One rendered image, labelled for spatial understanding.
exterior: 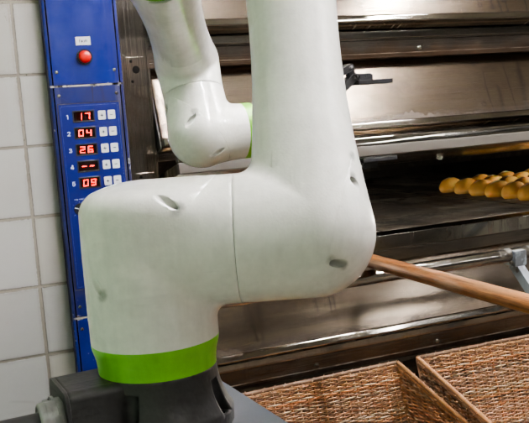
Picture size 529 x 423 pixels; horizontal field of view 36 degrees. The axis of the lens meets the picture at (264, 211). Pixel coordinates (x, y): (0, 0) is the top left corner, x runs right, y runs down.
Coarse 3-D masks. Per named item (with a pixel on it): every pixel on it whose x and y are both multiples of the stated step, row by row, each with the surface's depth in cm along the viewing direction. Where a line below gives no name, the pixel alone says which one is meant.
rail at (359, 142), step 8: (472, 128) 204; (480, 128) 205; (488, 128) 206; (496, 128) 207; (504, 128) 208; (512, 128) 208; (520, 128) 209; (528, 128) 210; (384, 136) 195; (392, 136) 196; (400, 136) 196; (408, 136) 197; (416, 136) 198; (424, 136) 199; (432, 136) 200; (440, 136) 200; (448, 136) 201; (456, 136) 202; (464, 136) 203; (360, 144) 192; (368, 144) 193; (376, 144) 194; (176, 160) 176
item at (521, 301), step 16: (384, 272) 165; (400, 272) 158; (416, 272) 153; (432, 272) 149; (448, 288) 144; (464, 288) 139; (480, 288) 136; (496, 288) 133; (496, 304) 133; (512, 304) 128; (528, 304) 125
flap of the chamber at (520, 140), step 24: (384, 144) 194; (408, 144) 197; (432, 144) 199; (456, 144) 202; (480, 144) 204; (504, 144) 211; (528, 144) 220; (192, 168) 177; (216, 168) 179; (240, 168) 181
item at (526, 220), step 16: (448, 224) 223; (464, 224) 222; (480, 224) 224; (496, 224) 226; (512, 224) 228; (528, 224) 231; (384, 240) 213; (400, 240) 215; (416, 240) 217; (432, 240) 219; (448, 240) 221
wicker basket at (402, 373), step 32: (288, 384) 202; (320, 384) 206; (352, 384) 208; (384, 384) 212; (416, 384) 206; (288, 416) 200; (320, 416) 203; (352, 416) 207; (384, 416) 210; (416, 416) 208; (448, 416) 195
